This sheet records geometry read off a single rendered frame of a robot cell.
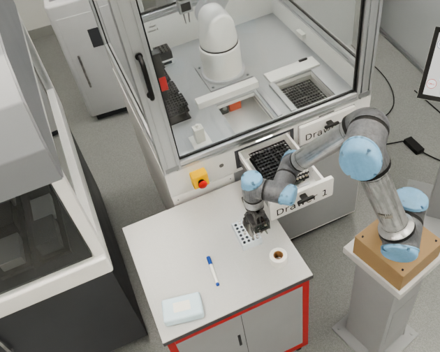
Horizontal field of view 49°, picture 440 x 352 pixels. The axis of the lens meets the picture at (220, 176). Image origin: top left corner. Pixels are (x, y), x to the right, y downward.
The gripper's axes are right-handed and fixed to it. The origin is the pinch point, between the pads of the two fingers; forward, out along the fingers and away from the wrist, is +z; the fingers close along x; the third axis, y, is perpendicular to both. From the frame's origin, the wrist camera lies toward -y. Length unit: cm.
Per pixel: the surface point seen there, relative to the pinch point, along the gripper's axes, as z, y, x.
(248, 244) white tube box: 4.0, 2.1, -4.3
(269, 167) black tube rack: -7.0, -22.8, 16.8
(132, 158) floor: 83, -154, -37
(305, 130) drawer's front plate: -8, -36, 41
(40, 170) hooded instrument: -60, -8, -63
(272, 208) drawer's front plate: -6.8, -2.6, 9.0
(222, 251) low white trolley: 6.9, -1.3, -14.9
